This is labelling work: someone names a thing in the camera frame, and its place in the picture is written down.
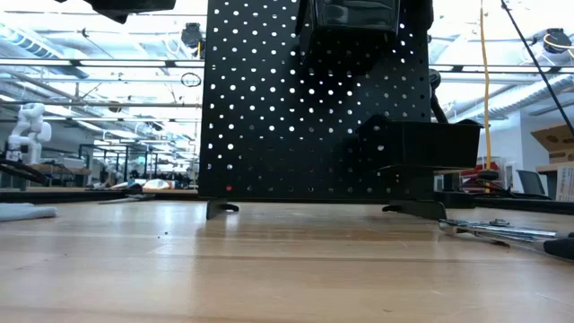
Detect black metal peg board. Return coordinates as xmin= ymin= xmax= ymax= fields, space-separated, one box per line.
xmin=196 ymin=0 xmax=448 ymax=221

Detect black-handled slip-joint pliers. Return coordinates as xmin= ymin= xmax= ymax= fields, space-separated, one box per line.
xmin=438 ymin=217 xmax=574 ymax=262

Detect tapered black pegboard bin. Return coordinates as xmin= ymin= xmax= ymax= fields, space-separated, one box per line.
xmin=298 ymin=0 xmax=402 ymax=75

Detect thin black pole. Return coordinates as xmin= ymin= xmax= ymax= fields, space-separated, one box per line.
xmin=500 ymin=0 xmax=574 ymax=135

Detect wide black pegboard bin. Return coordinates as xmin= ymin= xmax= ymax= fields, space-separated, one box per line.
xmin=356 ymin=114 xmax=483 ymax=174

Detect white humanoid robot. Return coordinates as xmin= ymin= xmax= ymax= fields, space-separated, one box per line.
xmin=4 ymin=102 xmax=53 ymax=165

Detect red bin rack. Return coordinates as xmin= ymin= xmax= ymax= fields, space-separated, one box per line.
xmin=461 ymin=161 xmax=503 ymax=180

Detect white orange rounded device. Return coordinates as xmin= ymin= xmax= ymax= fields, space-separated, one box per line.
xmin=142 ymin=178 xmax=174 ymax=191

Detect brown cardboard box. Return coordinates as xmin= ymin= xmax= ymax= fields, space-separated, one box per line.
xmin=531 ymin=123 xmax=574 ymax=165

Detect office chair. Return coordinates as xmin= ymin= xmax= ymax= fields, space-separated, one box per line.
xmin=516 ymin=169 xmax=548 ymax=196

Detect white printed sign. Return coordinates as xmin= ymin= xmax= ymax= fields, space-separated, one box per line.
xmin=555 ymin=163 xmax=574 ymax=202

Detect grey blue work glove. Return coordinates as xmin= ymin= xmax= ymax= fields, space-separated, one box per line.
xmin=0 ymin=202 xmax=58 ymax=223

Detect black ceiling cable reel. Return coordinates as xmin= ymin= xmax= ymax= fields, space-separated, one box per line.
xmin=533 ymin=27 xmax=574 ymax=56
xmin=181 ymin=22 xmax=207 ymax=60

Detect black cable ring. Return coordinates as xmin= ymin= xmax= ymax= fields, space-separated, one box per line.
xmin=180 ymin=71 xmax=202 ymax=89

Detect yellow strap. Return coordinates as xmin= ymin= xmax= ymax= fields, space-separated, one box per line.
xmin=478 ymin=0 xmax=493 ymax=171

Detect black cable loop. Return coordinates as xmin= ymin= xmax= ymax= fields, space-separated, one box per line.
xmin=0 ymin=159 xmax=48 ymax=186

